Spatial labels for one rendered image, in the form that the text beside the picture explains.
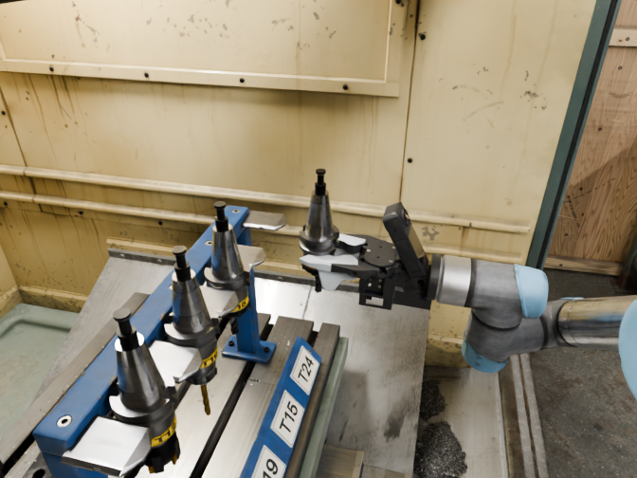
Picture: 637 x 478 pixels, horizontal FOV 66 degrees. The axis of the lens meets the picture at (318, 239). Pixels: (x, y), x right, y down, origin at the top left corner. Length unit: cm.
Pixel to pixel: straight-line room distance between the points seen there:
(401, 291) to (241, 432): 37
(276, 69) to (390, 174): 32
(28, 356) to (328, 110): 113
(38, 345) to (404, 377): 109
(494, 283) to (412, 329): 49
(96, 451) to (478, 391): 98
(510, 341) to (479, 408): 48
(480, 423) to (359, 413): 29
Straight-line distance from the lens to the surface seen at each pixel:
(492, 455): 120
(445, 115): 103
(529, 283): 76
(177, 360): 58
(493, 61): 101
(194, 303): 58
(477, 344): 82
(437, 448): 120
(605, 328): 78
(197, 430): 92
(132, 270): 144
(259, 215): 83
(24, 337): 176
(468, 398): 131
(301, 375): 92
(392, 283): 74
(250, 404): 94
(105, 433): 54
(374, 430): 113
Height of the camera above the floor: 162
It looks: 32 degrees down
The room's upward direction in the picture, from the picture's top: straight up
